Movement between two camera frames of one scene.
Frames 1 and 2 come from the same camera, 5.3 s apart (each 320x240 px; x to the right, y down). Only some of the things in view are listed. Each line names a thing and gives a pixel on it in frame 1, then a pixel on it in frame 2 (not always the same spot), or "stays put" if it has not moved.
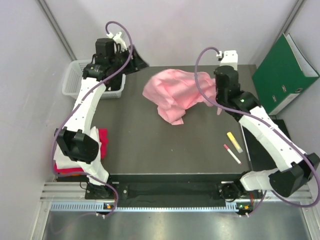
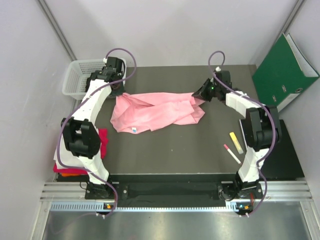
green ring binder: x=283 y=73 stays put
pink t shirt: x=171 y=90 to x=135 y=112
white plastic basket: x=73 y=79 stays put
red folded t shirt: x=103 y=138 stays put
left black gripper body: x=120 y=58 to x=118 y=90
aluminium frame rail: x=76 y=192 stays put
